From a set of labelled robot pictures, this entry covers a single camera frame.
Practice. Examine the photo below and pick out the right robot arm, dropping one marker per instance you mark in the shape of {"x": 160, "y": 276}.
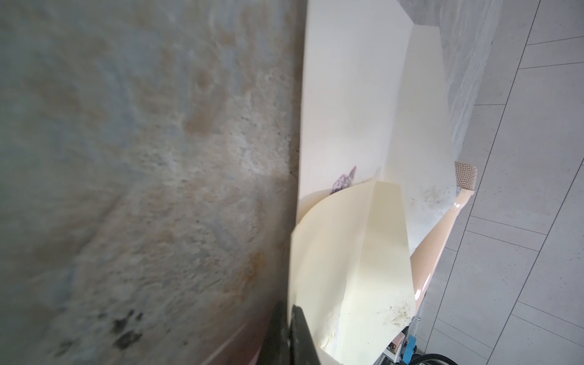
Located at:
{"x": 432, "y": 359}

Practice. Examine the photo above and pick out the cream white envelope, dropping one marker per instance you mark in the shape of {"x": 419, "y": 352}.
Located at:
{"x": 375, "y": 107}

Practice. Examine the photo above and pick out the yellow envelope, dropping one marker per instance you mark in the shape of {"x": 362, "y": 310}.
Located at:
{"x": 350, "y": 272}

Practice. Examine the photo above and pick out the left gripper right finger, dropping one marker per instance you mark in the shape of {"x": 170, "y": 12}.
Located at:
{"x": 302, "y": 349}

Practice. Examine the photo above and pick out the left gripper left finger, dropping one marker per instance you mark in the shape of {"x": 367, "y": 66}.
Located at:
{"x": 275, "y": 349}

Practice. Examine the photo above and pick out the pink white tape dispenser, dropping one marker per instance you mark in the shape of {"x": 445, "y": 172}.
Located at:
{"x": 393, "y": 353}

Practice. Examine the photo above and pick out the red bordered card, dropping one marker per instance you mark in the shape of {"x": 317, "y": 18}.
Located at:
{"x": 241, "y": 347}

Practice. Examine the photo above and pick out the beige toy microphone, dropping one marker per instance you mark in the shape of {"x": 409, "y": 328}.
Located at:
{"x": 427, "y": 255}

